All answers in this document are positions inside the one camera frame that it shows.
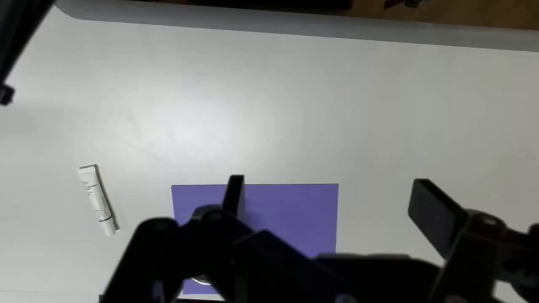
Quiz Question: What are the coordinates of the black stand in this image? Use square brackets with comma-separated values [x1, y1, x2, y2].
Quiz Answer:
[0, 0, 56, 107]

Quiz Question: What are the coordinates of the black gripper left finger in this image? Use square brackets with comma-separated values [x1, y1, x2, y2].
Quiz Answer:
[100, 173, 339, 303]

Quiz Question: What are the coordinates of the purple square mat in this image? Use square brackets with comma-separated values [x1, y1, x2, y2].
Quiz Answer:
[171, 182, 341, 298]

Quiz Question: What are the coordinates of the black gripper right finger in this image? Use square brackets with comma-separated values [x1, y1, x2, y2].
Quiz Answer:
[408, 178, 539, 303]

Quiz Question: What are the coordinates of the white squeeze tube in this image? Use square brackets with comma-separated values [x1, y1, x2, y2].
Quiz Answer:
[78, 163, 122, 237]

